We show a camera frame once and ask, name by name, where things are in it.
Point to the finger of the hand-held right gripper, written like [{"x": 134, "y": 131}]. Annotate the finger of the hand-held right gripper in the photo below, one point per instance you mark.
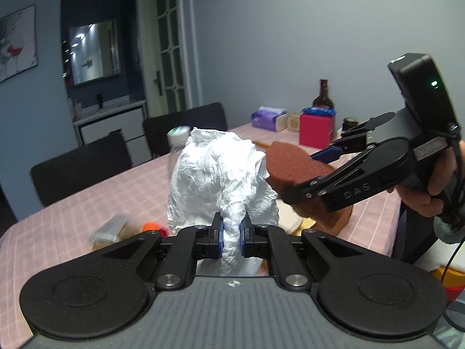
[
  {"x": 301, "y": 192},
  {"x": 327, "y": 154}
]

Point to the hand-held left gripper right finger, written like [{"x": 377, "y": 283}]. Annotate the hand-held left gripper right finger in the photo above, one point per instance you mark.
[{"x": 242, "y": 238}]

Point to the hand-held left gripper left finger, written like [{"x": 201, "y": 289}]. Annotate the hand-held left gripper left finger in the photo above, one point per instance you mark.
[{"x": 219, "y": 236}]

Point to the white round pad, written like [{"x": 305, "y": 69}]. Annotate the white round pad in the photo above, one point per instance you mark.
[{"x": 288, "y": 216}]

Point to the brown sponge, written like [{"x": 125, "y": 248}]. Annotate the brown sponge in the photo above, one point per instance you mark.
[{"x": 290, "y": 160}]

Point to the yellow cloth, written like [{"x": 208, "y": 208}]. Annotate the yellow cloth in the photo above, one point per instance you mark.
[{"x": 305, "y": 228}]

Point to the white paper towel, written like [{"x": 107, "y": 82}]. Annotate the white paper towel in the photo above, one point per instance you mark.
[{"x": 210, "y": 174}]

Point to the orange soft ball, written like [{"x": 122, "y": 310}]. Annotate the orange soft ball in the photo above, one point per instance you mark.
[{"x": 152, "y": 227}]

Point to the person's right hand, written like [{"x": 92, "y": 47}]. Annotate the person's right hand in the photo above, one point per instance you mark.
[{"x": 417, "y": 201}]

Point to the red box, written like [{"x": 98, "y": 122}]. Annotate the red box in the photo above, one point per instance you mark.
[{"x": 316, "y": 131}]

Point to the small dark jar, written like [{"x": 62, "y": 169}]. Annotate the small dark jar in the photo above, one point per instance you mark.
[{"x": 349, "y": 124}]

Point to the blue packet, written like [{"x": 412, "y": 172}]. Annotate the blue packet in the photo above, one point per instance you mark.
[{"x": 319, "y": 111}]

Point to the small wooden speaker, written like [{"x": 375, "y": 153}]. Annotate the small wooden speaker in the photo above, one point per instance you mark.
[{"x": 293, "y": 122}]

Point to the dark glass bottle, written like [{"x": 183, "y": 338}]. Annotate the dark glass bottle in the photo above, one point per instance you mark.
[{"x": 323, "y": 96}]

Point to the purple tissue pack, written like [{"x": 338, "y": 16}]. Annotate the purple tissue pack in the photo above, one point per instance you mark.
[{"x": 267, "y": 118}]

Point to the clear plastic water bottle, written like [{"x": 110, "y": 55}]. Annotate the clear plastic water bottle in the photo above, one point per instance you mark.
[{"x": 178, "y": 134}]

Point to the clear plastic bag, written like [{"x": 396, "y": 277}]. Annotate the clear plastic bag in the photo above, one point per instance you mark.
[{"x": 109, "y": 231}]

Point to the black chair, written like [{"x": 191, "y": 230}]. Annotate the black chair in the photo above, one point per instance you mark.
[
  {"x": 80, "y": 167},
  {"x": 189, "y": 123}
]

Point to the pink checked tablecloth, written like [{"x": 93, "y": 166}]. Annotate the pink checked tablecloth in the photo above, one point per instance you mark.
[{"x": 109, "y": 196}]

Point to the white vanity counter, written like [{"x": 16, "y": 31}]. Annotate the white vanity counter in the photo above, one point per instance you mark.
[{"x": 109, "y": 123}]

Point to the black faucet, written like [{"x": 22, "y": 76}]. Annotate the black faucet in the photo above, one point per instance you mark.
[{"x": 99, "y": 101}]

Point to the white glazed door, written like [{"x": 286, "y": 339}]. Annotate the white glazed door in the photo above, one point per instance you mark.
[{"x": 167, "y": 43}]

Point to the wine glass painting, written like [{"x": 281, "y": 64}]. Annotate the wine glass painting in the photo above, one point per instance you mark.
[{"x": 18, "y": 40}]

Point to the wall mirror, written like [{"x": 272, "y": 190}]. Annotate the wall mirror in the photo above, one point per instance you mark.
[{"x": 94, "y": 51}]

